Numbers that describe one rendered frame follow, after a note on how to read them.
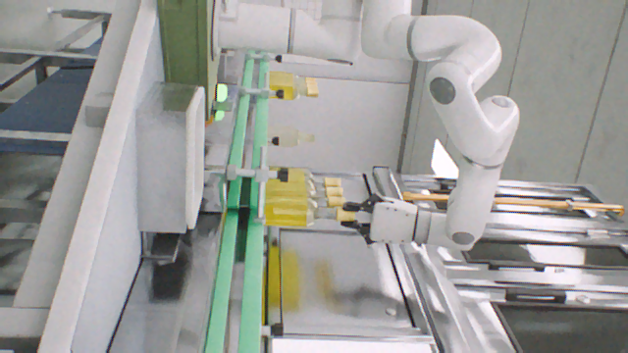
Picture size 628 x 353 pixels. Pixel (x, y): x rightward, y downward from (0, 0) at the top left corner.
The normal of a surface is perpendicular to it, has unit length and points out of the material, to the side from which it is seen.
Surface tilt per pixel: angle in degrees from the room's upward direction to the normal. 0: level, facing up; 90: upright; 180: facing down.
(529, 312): 90
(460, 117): 125
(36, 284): 90
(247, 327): 90
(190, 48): 90
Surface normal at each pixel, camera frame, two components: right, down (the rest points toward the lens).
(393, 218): -0.22, 0.29
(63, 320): 0.11, -0.65
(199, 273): 0.09, -0.91
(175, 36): 0.02, 0.76
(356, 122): 0.06, 0.41
